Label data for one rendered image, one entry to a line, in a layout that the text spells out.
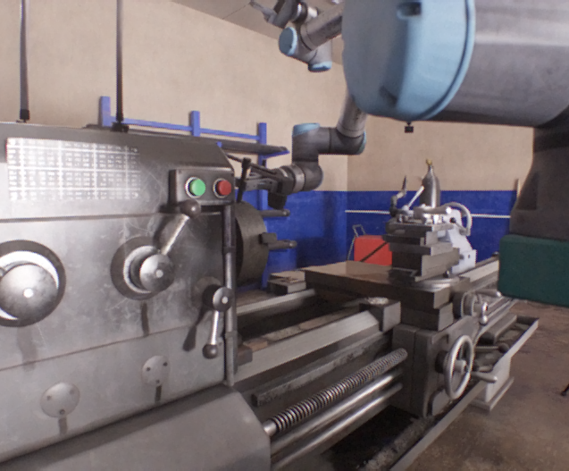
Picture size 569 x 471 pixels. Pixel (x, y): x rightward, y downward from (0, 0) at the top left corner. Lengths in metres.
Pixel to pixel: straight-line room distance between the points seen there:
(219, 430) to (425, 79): 0.65
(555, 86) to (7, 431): 0.77
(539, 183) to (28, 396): 0.71
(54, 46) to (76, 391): 3.75
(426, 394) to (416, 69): 1.15
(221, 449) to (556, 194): 0.63
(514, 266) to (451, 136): 5.31
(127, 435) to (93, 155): 0.45
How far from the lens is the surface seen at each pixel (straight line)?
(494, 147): 5.49
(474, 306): 1.39
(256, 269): 1.02
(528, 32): 0.35
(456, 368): 1.34
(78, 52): 4.25
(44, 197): 0.62
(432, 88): 0.32
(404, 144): 6.00
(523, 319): 2.92
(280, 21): 1.44
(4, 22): 4.19
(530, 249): 0.41
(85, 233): 0.63
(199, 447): 0.73
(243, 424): 0.78
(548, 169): 0.43
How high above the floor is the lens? 1.22
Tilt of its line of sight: 6 degrees down
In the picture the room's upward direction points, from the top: straight up
